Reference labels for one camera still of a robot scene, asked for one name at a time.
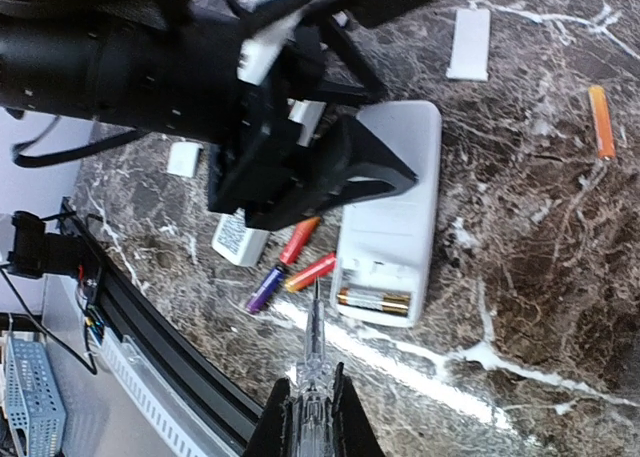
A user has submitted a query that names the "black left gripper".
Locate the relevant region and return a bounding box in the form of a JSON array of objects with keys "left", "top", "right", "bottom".
[{"left": 207, "top": 17, "right": 418, "bottom": 230}]

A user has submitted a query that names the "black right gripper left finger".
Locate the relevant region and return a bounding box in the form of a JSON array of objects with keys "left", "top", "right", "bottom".
[{"left": 244, "top": 377, "right": 291, "bottom": 457}]

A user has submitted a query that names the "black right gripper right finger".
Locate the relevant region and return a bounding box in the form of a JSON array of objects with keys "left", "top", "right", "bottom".
[{"left": 332, "top": 362, "right": 385, "bottom": 457}]

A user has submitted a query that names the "white remote face down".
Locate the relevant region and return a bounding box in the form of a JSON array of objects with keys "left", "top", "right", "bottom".
[{"left": 331, "top": 100, "right": 442, "bottom": 328}]

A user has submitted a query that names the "long white battery cover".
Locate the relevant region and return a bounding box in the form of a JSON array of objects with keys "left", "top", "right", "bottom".
[{"left": 446, "top": 9, "right": 491, "bottom": 82}]

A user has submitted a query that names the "gold black GP battery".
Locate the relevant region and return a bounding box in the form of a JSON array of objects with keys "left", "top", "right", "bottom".
[{"left": 336, "top": 287, "right": 411, "bottom": 317}]

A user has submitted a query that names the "red black battery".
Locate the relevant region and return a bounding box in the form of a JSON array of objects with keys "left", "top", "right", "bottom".
[{"left": 284, "top": 252, "right": 337, "bottom": 293}]

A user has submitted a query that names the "blue purple battery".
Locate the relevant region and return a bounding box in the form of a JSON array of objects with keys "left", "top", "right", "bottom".
[{"left": 246, "top": 264, "right": 286, "bottom": 314}]

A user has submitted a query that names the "curved white battery cover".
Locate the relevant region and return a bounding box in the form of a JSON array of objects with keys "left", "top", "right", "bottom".
[{"left": 166, "top": 142, "right": 203, "bottom": 178}]

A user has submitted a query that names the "orange battery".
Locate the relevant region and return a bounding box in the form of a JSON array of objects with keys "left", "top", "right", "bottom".
[{"left": 588, "top": 85, "right": 616, "bottom": 160}]

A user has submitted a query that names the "red blue battery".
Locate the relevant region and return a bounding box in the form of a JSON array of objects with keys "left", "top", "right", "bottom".
[{"left": 279, "top": 217, "right": 321, "bottom": 266}]

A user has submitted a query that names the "small white buttoned remote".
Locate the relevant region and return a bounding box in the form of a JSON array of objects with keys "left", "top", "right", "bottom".
[{"left": 212, "top": 209, "right": 270, "bottom": 267}]

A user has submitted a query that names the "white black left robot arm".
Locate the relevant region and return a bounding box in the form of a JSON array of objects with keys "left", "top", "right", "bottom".
[{"left": 1, "top": 0, "right": 418, "bottom": 230}]

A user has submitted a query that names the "blue plastic basket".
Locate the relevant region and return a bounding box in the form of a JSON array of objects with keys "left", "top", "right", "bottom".
[{"left": 4, "top": 337, "right": 67, "bottom": 457}]

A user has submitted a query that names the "white slotted cable duct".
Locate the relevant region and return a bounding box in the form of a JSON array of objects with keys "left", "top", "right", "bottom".
[{"left": 100, "top": 330, "right": 204, "bottom": 456}]

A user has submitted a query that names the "black front rail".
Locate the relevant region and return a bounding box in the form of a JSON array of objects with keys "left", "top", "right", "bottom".
[{"left": 58, "top": 216, "right": 262, "bottom": 456}]

